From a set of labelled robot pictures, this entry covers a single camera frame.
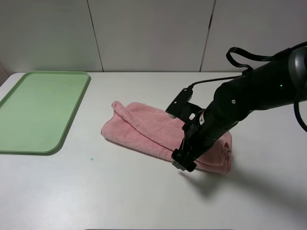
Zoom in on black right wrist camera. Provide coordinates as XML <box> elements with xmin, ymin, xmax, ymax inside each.
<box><xmin>165</xmin><ymin>87</ymin><xmax>203</xmax><ymax>125</ymax></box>

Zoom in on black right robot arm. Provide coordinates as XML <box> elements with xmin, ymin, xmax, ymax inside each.
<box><xmin>166</xmin><ymin>42</ymin><xmax>307</xmax><ymax>172</ymax></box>

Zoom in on pink terry towel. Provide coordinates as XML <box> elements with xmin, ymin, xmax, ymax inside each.
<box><xmin>101</xmin><ymin>101</ymin><xmax>232</xmax><ymax>174</ymax></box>

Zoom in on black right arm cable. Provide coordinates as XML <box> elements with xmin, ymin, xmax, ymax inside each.
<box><xmin>187</xmin><ymin>46</ymin><xmax>307</xmax><ymax>133</ymax></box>

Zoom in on green plastic tray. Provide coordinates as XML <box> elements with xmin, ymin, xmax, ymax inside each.
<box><xmin>0</xmin><ymin>71</ymin><xmax>91</xmax><ymax>156</ymax></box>

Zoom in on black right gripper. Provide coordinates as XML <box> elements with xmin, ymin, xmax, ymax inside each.
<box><xmin>171</xmin><ymin>109</ymin><xmax>233</xmax><ymax>172</ymax></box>

